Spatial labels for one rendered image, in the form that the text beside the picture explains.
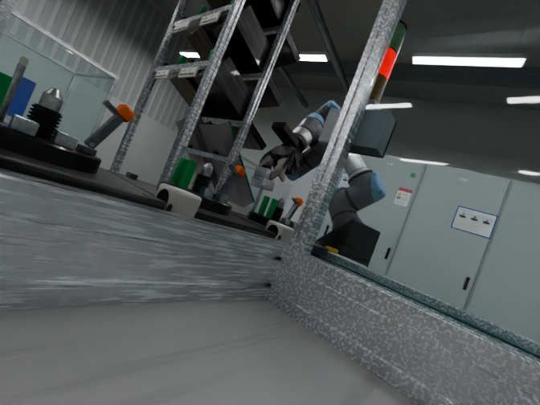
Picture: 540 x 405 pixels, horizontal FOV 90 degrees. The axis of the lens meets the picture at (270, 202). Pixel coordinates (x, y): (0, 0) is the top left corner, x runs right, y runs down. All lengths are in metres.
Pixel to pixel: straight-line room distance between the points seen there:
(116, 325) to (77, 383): 0.07
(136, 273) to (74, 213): 0.09
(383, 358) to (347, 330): 0.05
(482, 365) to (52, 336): 0.41
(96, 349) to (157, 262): 0.10
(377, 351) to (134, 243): 0.33
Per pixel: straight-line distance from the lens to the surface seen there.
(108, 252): 0.30
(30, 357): 0.26
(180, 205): 0.37
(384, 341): 0.42
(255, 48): 0.92
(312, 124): 0.99
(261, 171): 0.79
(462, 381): 0.41
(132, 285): 0.33
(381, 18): 0.61
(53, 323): 0.29
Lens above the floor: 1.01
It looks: 2 degrees up
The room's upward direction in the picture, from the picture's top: 21 degrees clockwise
